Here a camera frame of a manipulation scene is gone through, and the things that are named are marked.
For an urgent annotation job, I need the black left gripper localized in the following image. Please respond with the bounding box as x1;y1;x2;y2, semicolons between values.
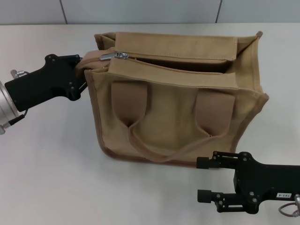
4;54;88;112

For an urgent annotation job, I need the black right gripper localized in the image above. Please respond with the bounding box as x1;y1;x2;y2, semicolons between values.
196;151;300;215

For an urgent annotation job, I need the khaki canvas food bag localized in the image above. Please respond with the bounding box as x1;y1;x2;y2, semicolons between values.
75;30;270;167

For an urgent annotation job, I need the silver metal zipper pull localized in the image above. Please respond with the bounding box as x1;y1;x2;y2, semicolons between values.
100;52;129;61

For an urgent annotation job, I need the silver left wrist cable connector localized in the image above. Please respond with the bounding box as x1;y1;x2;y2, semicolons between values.
10;69;29;80

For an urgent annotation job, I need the brown right wrist cable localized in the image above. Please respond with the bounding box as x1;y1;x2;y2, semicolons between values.
277;203;300;215

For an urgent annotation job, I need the thin black left wrist cable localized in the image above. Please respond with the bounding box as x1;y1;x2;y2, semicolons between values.
7;109;29;124

